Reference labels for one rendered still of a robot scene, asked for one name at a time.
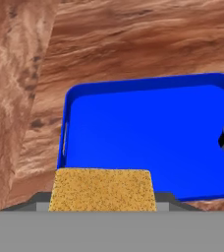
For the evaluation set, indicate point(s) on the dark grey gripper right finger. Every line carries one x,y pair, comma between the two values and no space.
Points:
165,201

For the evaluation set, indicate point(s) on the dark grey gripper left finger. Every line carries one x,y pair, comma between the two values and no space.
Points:
38,202

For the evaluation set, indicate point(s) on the yellow speckled cake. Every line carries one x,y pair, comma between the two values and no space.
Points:
102,190

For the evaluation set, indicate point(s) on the blue tray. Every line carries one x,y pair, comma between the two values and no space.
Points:
150,138

